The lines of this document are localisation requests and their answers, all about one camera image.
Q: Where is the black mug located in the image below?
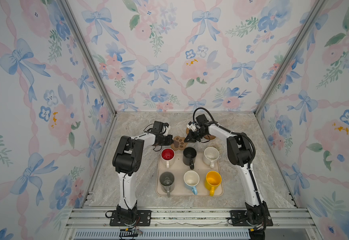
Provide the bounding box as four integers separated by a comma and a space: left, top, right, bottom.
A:
182, 147, 197, 170

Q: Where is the cream white mug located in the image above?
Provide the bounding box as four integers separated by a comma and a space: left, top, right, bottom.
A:
202, 147, 219, 169

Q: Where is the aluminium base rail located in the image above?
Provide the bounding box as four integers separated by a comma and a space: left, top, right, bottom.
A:
60, 207, 323, 240

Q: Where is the grey glass mug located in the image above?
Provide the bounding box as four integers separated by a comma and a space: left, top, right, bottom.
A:
159, 172, 175, 198

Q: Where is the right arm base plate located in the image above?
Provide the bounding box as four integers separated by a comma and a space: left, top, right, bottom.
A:
228, 210, 263, 228

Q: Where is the white mug red inside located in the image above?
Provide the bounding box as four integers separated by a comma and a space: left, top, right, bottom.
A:
161, 148, 175, 169

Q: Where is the aluminium frame post left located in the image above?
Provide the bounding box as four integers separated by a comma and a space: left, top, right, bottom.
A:
57, 0, 117, 117

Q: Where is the aluminium frame post right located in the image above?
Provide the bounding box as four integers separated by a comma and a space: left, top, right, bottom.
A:
254, 0, 326, 117

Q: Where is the yellow mug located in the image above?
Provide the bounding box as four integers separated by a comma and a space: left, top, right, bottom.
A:
204, 171, 222, 197

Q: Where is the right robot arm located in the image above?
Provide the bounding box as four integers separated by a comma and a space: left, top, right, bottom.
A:
185, 122, 268, 230

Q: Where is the plain round wooden coaster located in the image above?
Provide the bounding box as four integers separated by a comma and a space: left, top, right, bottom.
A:
204, 135, 216, 141

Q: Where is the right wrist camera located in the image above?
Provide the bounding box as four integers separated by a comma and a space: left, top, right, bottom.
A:
186, 114, 209, 132

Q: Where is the aluminium frame post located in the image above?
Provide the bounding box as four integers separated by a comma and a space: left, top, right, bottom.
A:
57, 0, 117, 117
254, 0, 326, 117

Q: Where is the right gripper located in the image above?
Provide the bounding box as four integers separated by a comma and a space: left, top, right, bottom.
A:
182, 129, 205, 144

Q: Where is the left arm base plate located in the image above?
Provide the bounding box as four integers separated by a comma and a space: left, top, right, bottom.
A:
106, 210, 152, 227

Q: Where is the white mug blue handle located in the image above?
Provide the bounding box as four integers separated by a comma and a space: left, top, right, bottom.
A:
183, 170, 200, 195

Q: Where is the beige serving tray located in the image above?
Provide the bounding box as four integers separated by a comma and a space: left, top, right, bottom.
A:
156, 153, 223, 197

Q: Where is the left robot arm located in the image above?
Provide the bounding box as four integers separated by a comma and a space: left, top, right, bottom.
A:
113, 133, 174, 225

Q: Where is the cork paw print coaster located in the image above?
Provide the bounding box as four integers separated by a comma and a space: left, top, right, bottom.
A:
171, 136, 187, 151

